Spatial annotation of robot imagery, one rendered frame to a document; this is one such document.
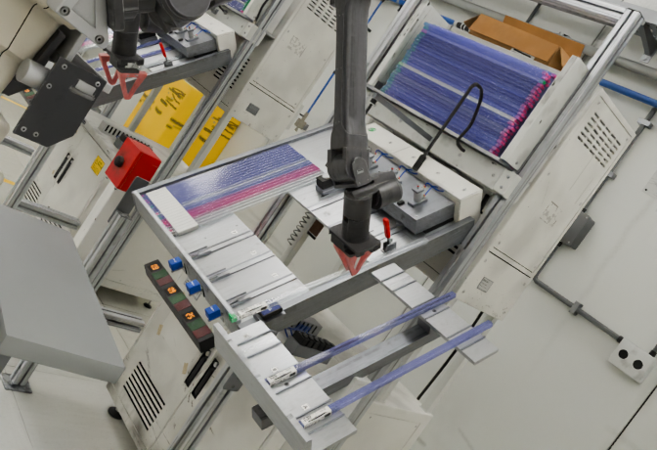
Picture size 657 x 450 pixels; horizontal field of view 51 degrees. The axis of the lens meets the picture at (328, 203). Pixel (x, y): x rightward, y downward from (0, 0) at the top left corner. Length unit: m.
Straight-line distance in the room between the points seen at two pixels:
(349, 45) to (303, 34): 1.74
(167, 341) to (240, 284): 0.63
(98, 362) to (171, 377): 0.86
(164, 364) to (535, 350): 1.76
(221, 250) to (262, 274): 0.15
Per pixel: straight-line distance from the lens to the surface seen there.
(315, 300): 1.65
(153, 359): 2.32
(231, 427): 2.01
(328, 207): 1.94
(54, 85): 1.32
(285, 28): 3.05
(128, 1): 1.18
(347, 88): 1.36
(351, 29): 1.39
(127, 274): 3.23
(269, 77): 3.08
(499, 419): 3.37
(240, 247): 1.82
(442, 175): 1.94
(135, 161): 2.43
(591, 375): 3.23
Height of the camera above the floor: 1.21
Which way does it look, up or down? 5 degrees down
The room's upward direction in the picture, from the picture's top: 34 degrees clockwise
